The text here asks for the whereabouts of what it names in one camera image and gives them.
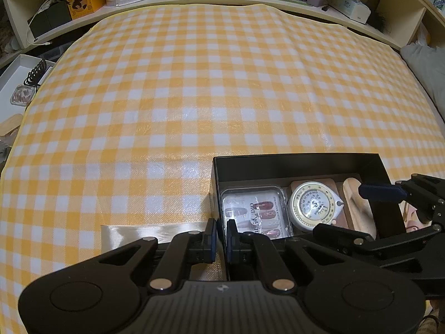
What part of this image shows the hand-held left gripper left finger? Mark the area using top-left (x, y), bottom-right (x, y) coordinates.
top-left (97, 217), bottom-right (218, 293)

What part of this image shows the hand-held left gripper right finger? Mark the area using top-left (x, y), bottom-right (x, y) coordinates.
top-left (225, 218), bottom-right (352, 291)

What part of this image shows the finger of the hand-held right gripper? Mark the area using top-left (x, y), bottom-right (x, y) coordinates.
top-left (312, 223), bottom-right (445, 279)
top-left (359, 173), bottom-right (445, 224)

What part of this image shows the clear press-on nail case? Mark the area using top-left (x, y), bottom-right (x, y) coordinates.
top-left (221, 186), bottom-right (294, 240)
top-left (10, 85), bottom-right (37, 107)

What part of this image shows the round white tape measure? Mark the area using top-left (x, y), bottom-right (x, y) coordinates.
top-left (288, 182), bottom-right (346, 233)

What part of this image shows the black box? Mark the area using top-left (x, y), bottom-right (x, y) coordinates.
top-left (211, 153), bottom-right (408, 282)

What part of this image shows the light wooden paddle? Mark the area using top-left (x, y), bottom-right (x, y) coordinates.
top-left (342, 177), bottom-right (378, 240)

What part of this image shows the grey pillow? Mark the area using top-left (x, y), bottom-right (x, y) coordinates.
top-left (400, 42), bottom-right (445, 119)

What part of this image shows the yellow checked tablecloth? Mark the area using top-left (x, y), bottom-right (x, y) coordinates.
top-left (0, 3), bottom-right (445, 334)

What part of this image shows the dark fluffy tuft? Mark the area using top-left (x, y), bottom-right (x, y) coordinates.
top-left (370, 10), bottom-right (392, 33)

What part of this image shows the white tissue box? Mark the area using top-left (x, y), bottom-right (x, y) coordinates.
top-left (330, 0), bottom-right (372, 25)

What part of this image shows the flat wooden stick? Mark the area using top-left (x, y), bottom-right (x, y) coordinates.
top-left (0, 113), bottom-right (23, 138)

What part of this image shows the cream wooden shelf unit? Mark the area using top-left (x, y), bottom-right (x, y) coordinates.
top-left (0, 0), bottom-right (445, 63)

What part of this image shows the black hair clip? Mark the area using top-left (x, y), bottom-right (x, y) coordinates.
top-left (24, 59), bottom-right (47, 86)

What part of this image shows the white tray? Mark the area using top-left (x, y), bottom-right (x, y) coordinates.
top-left (0, 54), bottom-right (56, 140)

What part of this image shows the yellow cardboard box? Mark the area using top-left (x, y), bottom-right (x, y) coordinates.
top-left (66, 0), bottom-right (107, 21)

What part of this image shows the dark storage box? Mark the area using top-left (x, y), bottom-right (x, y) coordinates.
top-left (28, 2), bottom-right (72, 39)

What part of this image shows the white cable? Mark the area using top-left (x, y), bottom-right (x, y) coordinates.
top-left (26, 24), bottom-right (53, 46)

